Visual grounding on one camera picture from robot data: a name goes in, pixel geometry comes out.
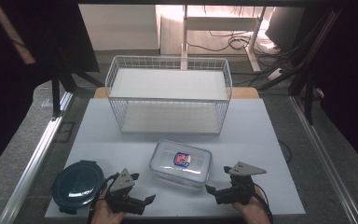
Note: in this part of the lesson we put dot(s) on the clear rectangular food container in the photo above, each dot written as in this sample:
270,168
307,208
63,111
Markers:
181,163

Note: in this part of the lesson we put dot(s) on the white power strip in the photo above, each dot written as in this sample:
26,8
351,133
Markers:
275,74

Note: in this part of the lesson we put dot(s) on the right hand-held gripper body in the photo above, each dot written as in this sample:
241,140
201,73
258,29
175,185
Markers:
237,191

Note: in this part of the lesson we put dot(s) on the aluminium frame rail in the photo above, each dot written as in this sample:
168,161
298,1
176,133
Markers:
34,165
323,155

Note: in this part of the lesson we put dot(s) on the black metal stand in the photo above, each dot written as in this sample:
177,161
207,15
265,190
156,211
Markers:
308,93
56,96

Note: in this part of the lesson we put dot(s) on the white desk frame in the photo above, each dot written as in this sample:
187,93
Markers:
220,23

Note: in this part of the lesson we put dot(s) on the person's right hand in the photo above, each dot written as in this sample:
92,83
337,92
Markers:
251,213

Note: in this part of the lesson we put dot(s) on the person's left hand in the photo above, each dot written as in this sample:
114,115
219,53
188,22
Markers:
104,214

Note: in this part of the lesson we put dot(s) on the white cabinet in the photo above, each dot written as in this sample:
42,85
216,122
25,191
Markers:
118,28

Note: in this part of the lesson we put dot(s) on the dark teal round lid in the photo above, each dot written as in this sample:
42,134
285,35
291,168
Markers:
77,186

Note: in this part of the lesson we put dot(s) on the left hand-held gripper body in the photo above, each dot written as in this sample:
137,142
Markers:
122,182

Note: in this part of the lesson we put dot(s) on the black curtain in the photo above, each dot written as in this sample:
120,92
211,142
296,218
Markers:
354,77
0,109

